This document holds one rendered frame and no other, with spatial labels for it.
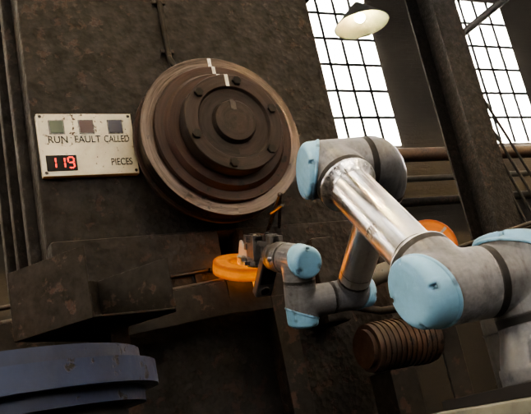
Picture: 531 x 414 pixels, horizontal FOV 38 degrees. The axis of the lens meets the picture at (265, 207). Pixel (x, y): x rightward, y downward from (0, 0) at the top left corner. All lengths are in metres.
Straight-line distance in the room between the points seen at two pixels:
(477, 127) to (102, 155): 4.62
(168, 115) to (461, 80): 4.68
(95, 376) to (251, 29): 1.97
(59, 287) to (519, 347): 0.83
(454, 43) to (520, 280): 5.53
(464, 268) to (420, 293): 0.08
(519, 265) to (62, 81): 1.42
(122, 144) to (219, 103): 0.30
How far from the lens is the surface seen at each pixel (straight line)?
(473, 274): 1.18
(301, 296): 1.75
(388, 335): 1.97
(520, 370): 1.23
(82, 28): 2.33
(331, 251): 2.12
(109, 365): 0.67
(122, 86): 2.26
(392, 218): 1.30
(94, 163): 2.11
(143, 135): 2.03
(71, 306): 1.48
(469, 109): 6.43
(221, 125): 2.01
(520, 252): 1.24
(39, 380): 0.63
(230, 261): 2.02
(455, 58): 6.60
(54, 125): 2.13
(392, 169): 1.53
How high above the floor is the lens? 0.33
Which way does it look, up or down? 16 degrees up
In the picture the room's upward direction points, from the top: 12 degrees counter-clockwise
